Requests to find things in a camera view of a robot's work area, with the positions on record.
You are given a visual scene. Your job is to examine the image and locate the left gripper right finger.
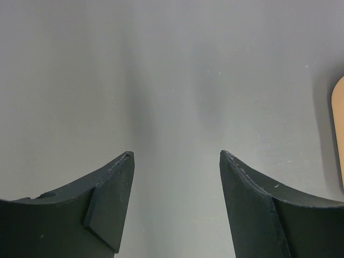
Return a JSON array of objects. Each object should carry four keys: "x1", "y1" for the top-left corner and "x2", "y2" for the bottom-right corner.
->
[{"x1": 219, "y1": 150, "x2": 343, "y2": 257}]

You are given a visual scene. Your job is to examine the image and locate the orange tray yellow gummies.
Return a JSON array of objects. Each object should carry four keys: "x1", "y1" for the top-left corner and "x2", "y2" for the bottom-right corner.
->
[{"x1": 331, "y1": 77, "x2": 344, "y2": 182}]

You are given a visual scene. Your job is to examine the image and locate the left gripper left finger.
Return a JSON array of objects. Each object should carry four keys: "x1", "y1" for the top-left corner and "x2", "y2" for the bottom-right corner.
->
[{"x1": 1, "y1": 152, "x2": 134, "y2": 257}]

